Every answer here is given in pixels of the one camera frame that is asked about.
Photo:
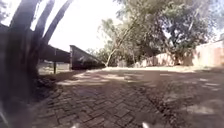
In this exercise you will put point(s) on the thin leaning tree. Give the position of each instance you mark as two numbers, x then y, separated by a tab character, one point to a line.
115	50

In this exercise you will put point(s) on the red brick path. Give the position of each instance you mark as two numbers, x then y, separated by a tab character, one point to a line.
100	103

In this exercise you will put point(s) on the dark short pole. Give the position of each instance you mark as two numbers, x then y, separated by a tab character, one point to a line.
55	66

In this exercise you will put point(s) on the robot's own part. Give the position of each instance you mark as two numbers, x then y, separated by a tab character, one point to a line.
145	125
75	126

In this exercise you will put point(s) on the row of green trees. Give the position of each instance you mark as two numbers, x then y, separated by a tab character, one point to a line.
173	26

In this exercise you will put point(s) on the grey dirt road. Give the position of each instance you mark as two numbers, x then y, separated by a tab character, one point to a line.
186	86

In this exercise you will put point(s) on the dark forked tree trunk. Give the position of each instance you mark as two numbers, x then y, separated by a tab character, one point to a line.
20	60

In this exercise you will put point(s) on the dark sloped wall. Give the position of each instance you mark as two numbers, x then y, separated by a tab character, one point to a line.
81	60

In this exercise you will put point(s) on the pale brick wall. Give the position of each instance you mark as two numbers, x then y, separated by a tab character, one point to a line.
206	55

